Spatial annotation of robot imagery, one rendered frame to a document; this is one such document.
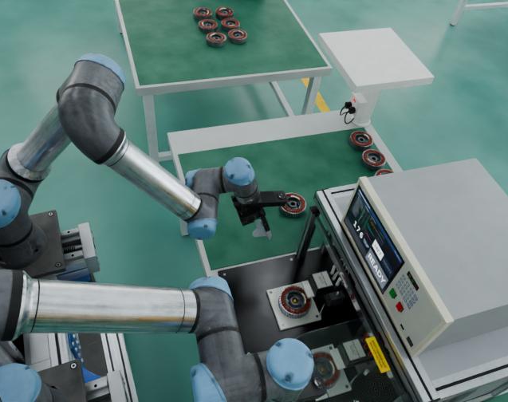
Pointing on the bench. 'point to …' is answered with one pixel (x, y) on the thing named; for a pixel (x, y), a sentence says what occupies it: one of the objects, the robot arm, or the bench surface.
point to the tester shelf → (450, 368)
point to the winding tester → (446, 252)
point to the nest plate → (289, 316)
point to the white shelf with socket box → (372, 67)
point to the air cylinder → (334, 298)
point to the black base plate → (249, 297)
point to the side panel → (488, 391)
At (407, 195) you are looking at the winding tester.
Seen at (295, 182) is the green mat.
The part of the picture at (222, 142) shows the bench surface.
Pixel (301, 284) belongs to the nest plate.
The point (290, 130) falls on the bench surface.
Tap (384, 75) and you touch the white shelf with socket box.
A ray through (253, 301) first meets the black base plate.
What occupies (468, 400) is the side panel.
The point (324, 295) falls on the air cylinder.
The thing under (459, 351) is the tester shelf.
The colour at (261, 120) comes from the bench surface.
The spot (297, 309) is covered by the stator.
